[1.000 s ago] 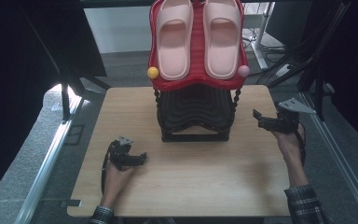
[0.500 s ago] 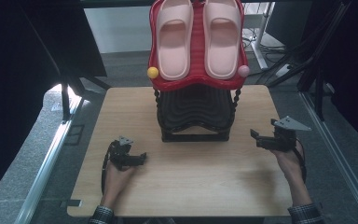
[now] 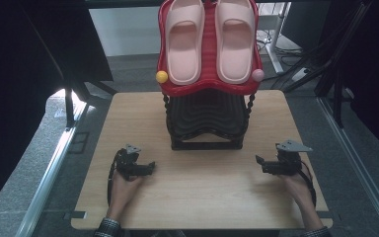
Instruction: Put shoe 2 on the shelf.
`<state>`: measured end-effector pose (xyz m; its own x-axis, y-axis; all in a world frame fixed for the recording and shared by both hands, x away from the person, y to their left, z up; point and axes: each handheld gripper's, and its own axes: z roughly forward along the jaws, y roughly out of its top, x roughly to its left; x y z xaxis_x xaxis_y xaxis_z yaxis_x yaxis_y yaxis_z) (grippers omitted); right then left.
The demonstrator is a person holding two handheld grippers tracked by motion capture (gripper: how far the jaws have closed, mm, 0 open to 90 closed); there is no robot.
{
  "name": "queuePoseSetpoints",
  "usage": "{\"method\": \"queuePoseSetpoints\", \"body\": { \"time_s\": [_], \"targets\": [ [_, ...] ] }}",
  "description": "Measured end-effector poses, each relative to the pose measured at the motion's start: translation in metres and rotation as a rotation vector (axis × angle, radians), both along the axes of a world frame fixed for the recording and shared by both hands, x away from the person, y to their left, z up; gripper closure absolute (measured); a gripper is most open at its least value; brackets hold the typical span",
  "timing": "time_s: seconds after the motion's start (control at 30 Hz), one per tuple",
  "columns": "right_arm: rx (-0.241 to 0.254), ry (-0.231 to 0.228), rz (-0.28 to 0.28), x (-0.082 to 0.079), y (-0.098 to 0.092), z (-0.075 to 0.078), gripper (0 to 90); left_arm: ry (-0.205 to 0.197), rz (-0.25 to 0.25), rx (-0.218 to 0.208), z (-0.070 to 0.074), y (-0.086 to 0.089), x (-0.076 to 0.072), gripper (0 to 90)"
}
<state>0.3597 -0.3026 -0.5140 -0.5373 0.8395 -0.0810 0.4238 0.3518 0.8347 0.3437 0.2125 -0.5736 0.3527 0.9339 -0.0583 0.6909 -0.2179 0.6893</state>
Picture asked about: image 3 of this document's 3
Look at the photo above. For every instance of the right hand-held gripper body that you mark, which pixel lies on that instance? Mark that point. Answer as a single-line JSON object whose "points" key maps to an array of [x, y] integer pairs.
{"points": [[284, 163]]}

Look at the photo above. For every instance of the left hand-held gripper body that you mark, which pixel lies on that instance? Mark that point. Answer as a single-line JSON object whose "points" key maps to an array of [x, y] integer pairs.
{"points": [[128, 166]]}

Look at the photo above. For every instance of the red and black shoe rack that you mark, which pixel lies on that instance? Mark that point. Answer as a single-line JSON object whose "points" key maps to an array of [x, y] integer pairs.
{"points": [[207, 112]]}

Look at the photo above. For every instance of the pink slipper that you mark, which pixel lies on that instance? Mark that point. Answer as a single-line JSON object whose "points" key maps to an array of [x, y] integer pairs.
{"points": [[184, 42], [235, 42]]}

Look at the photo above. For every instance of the person's right hand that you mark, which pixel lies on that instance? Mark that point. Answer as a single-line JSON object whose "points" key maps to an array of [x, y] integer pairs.
{"points": [[296, 187]]}

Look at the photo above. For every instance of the dark floor socket plate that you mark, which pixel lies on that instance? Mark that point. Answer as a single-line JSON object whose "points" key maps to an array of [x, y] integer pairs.
{"points": [[79, 142]]}

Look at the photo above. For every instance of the black tripod stand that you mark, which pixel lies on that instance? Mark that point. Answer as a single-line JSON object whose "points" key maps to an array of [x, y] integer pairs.
{"points": [[70, 105]]}

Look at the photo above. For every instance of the white power strip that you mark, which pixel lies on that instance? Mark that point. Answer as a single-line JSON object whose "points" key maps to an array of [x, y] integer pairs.
{"points": [[300, 74]]}

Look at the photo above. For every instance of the black metal stand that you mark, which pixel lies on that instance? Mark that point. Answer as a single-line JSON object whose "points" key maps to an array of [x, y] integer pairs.
{"points": [[337, 65]]}

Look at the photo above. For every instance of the white desk leg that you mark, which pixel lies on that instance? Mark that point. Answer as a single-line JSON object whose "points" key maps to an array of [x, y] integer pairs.
{"points": [[274, 42]]}

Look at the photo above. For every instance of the black curtain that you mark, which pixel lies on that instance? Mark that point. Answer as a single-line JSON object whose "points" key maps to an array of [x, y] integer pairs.
{"points": [[19, 82], [378, 72]]}

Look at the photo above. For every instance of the aluminium floor rail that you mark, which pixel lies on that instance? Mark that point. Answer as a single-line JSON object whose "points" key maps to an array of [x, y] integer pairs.
{"points": [[358, 164], [52, 171]]}

